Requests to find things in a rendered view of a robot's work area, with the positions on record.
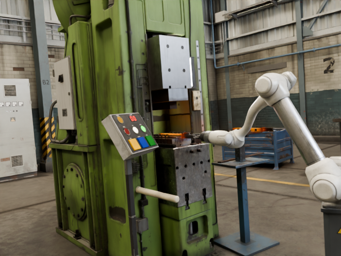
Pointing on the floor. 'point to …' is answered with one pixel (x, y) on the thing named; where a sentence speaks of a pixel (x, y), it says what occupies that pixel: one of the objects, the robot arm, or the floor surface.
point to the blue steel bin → (266, 147)
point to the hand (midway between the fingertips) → (188, 135)
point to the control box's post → (131, 206)
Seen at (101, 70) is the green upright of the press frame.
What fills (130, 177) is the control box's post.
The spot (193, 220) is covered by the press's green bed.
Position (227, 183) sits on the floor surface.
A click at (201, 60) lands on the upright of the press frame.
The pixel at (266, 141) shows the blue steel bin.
